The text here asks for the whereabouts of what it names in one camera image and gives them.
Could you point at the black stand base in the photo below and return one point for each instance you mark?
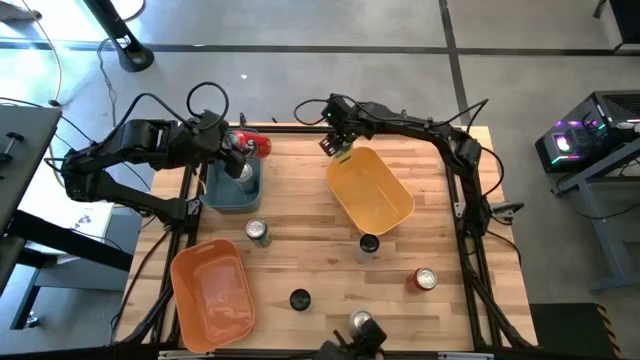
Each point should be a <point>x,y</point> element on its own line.
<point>132,55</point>

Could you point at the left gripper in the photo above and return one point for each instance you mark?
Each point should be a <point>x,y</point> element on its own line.
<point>212,142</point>

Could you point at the black computer with lights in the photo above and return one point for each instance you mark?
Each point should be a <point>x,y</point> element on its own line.
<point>600,120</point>

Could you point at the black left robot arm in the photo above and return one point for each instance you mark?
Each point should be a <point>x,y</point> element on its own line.
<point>145,142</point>

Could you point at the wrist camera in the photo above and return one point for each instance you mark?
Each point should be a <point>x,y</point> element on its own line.
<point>206,122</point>
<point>336,110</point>

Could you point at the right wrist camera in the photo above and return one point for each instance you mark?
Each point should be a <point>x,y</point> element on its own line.
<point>336,110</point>

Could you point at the silver bracket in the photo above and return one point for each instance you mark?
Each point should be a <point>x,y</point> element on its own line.
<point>185,355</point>
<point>465,356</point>

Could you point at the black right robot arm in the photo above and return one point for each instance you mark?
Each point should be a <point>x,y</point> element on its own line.
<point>425,131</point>

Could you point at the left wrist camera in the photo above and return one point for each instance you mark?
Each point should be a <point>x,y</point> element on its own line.
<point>206,122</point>

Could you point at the grey desk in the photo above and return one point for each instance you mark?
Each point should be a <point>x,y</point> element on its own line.
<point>25,165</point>

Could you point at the grey metal stand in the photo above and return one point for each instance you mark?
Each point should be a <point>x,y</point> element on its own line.
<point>605,235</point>

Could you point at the orange plastic bin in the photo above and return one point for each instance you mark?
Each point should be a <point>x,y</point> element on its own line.
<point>215,300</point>

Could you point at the black desk leg frame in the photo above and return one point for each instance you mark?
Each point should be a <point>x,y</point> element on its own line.
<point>75,245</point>

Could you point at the black table clamp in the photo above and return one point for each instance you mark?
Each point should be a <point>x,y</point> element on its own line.
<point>243,120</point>

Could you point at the black box hazard stripes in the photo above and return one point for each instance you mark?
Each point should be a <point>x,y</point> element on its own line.
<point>565,330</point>

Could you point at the teal plastic bin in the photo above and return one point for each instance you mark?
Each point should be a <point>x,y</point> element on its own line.
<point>222,197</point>

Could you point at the black camera on stand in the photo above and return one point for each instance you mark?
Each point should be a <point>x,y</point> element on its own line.
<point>370,341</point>

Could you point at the caster wheel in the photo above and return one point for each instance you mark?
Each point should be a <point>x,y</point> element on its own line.
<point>31,320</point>

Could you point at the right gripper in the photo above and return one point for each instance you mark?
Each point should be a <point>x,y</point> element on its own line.
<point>357,127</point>

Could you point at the black cabinet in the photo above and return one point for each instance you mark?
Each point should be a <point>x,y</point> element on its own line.
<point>630,20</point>

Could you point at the black clamp knob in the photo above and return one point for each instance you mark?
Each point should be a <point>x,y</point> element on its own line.
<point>12,137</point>

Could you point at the tall white Celsius can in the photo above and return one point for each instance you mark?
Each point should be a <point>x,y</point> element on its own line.
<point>369,243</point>
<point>300,300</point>

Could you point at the red soda can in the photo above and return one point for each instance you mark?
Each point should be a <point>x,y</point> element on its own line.
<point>255,145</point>
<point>425,279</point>

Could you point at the black aluminium rig frame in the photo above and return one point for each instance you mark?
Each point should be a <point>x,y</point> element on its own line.
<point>290,129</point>

